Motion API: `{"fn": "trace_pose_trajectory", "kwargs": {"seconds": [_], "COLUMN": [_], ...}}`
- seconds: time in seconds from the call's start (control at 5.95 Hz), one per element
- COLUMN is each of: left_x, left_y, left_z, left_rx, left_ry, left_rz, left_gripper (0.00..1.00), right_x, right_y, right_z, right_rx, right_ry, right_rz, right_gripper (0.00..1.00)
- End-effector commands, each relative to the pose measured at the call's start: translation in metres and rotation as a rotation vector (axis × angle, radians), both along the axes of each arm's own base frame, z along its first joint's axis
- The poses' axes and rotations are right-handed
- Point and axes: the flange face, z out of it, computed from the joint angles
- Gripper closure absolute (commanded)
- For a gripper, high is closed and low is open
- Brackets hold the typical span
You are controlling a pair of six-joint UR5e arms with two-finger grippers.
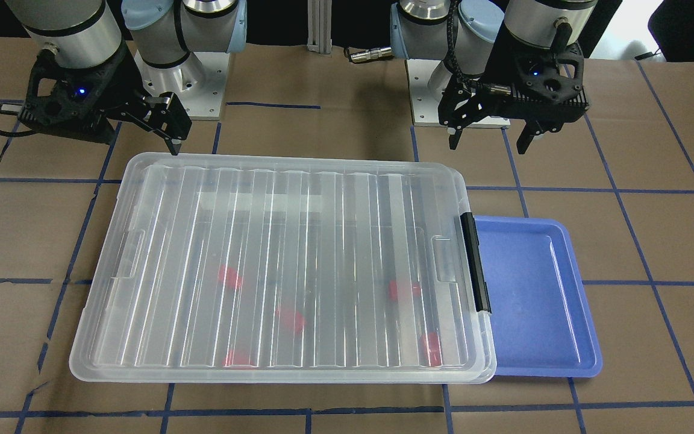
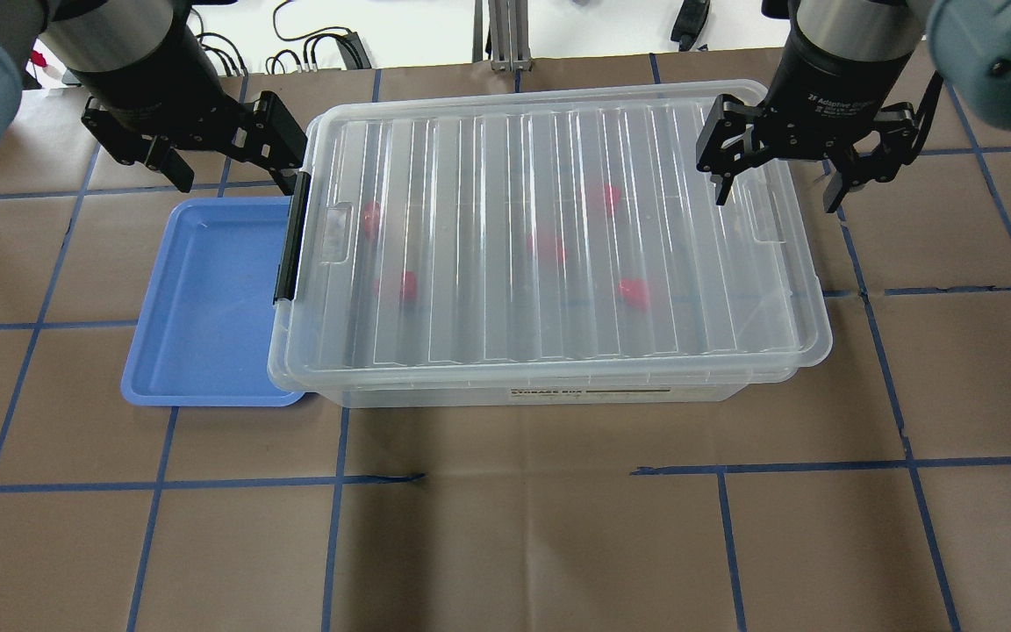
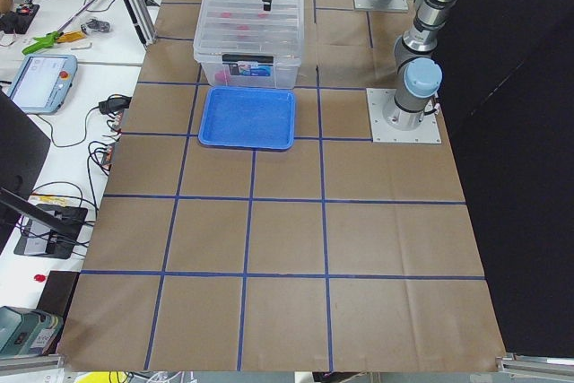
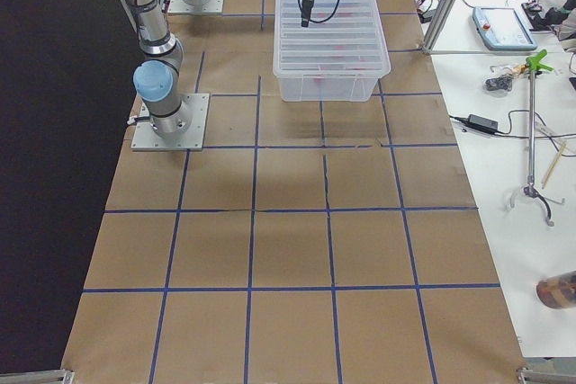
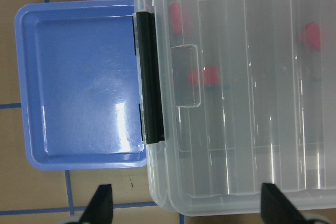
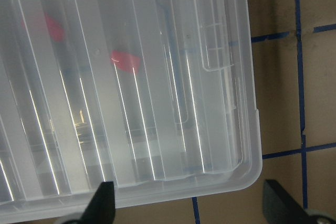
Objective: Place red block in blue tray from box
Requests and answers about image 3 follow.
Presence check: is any green handled grabber tool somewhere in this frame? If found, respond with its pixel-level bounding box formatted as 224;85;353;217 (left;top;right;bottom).
22;0;97;55

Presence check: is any blue teach pendant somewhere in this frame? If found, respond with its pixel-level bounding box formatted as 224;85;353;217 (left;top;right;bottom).
7;54;78;115

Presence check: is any green device box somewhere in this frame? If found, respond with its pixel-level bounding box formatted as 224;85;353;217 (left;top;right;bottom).
1;306;64;359

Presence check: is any black box latch handle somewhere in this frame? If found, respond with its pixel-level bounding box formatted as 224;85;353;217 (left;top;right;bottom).
222;54;274;65

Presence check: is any black monitor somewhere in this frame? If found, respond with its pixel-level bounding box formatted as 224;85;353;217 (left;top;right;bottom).
1;94;82;246

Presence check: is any blue plastic tray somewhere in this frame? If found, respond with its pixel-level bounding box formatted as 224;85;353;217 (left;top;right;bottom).
198;86;296;151

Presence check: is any clear plastic box lid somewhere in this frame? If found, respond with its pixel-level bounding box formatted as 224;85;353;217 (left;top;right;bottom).
193;0;304;66

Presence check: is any clear plastic storage box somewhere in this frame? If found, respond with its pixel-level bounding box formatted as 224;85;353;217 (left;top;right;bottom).
193;0;307;91

